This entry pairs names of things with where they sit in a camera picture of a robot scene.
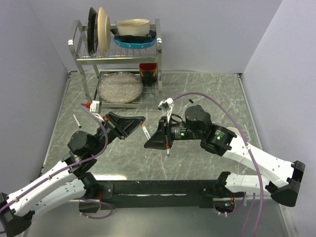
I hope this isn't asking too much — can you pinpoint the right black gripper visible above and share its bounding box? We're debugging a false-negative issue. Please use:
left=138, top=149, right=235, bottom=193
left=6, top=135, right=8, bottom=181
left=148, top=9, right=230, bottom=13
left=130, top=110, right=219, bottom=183
left=144, top=114, right=203, bottom=148

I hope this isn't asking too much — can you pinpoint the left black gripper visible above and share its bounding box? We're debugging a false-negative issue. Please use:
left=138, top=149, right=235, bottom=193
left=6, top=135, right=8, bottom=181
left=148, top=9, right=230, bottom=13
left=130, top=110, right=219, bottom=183
left=91, top=113, right=147, bottom=157

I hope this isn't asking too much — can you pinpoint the red white marker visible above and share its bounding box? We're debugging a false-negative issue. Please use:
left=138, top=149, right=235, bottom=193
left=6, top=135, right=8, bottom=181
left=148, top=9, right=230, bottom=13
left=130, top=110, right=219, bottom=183
left=141, top=123, right=151, bottom=140

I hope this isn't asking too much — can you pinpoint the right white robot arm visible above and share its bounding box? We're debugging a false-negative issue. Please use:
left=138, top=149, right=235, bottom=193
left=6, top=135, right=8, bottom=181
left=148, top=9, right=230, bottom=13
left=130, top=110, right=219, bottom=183
left=144, top=105, right=306, bottom=207

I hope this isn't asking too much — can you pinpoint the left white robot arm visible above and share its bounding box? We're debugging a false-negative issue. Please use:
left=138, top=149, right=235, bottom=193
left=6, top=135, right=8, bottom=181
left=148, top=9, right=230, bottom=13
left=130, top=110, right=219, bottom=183
left=0, top=112, right=146, bottom=237

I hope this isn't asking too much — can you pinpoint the speckled glass plate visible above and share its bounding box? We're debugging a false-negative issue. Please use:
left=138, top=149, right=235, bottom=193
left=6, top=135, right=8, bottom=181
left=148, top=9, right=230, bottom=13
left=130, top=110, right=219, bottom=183
left=97, top=72, right=144, bottom=103

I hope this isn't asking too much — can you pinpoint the steel dish rack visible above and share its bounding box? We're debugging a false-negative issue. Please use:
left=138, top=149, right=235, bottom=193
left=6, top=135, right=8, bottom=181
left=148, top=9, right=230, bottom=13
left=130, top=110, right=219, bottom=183
left=68, top=19, right=162, bottom=109

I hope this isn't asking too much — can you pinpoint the black tipped white marker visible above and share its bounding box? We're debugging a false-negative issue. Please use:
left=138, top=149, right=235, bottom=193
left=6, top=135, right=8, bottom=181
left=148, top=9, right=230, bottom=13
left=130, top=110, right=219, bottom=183
left=73, top=113, right=82, bottom=128

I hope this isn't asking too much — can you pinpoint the red black cup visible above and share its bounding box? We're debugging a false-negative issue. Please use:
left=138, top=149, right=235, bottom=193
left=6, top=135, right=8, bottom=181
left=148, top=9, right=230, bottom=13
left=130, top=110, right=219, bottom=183
left=139, top=63, right=158, bottom=86

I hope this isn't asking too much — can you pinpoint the black base beam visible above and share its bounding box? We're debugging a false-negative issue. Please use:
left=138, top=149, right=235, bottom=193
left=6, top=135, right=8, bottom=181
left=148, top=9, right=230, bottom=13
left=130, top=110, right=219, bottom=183
left=78, top=180, right=244, bottom=213

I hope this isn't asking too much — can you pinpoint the white red small bowl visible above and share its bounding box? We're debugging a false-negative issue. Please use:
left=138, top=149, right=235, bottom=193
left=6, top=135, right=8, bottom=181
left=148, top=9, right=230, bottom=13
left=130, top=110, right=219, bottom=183
left=227, top=127, right=240, bottom=137

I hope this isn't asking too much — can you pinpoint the blue dotted dish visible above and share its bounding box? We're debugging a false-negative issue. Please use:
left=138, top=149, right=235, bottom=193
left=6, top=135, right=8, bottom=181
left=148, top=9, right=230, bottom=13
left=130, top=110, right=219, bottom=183
left=114, top=37, right=157, bottom=49

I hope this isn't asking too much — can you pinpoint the black plate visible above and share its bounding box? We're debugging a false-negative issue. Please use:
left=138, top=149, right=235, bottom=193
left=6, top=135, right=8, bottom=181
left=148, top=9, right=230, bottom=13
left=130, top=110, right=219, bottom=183
left=87, top=7, right=98, bottom=55

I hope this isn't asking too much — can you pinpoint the black dish under bowl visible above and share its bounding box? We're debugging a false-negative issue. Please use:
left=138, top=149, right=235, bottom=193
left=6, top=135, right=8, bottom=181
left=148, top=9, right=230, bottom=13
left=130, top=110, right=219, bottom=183
left=110, top=29, right=157, bottom=43

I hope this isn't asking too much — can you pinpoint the cream bowl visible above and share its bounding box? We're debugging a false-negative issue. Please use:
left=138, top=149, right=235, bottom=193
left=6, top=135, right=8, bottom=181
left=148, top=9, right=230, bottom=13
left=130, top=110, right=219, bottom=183
left=117, top=19, right=150, bottom=37

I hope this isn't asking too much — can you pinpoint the beige plate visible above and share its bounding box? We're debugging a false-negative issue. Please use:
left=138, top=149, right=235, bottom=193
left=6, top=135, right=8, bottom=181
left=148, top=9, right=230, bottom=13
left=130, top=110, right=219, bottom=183
left=97, top=7, right=111, bottom=56

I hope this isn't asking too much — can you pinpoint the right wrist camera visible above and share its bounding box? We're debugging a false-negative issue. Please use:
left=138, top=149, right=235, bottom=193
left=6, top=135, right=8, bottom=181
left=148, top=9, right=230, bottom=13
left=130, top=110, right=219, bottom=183
left=158, top=98, right=174, bottom=122

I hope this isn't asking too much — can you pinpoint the aluminium frame rail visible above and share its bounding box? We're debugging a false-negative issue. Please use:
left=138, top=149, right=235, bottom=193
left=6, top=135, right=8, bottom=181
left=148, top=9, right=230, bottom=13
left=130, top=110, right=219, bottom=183
left=24, top=179, right=286, bottom=204

